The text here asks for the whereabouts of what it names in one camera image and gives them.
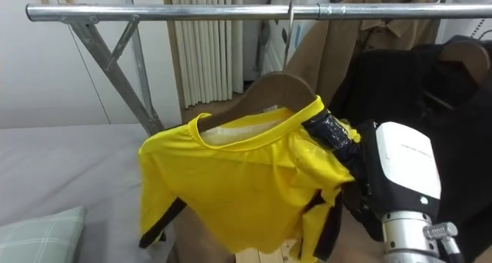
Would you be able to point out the white pleated curtain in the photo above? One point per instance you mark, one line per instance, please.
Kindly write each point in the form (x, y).
(207, 51)

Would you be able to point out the black garment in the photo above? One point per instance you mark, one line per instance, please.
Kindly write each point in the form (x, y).
(442, 101)

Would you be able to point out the brown wooden clothes hanger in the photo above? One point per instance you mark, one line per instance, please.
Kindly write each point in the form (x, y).
(467, 55)
(269, 92)

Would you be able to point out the pale green checked pillow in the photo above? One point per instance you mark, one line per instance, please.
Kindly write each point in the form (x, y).
(42, 236)

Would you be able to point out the yellow shirt with black trim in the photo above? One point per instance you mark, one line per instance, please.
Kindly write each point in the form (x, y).
(246, 186)

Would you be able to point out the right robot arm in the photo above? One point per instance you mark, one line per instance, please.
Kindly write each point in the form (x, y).
(408, 238)

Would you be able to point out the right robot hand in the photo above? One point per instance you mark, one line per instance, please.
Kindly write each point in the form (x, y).
(403, 170)

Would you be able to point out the grey bed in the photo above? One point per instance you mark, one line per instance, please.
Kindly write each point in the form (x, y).
(65, 178)

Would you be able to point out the tan brown coat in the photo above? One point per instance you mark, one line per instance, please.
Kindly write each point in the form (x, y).
(346, 47)

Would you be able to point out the silver metal clothes rack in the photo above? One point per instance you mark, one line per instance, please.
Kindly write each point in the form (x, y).
(215, 12)

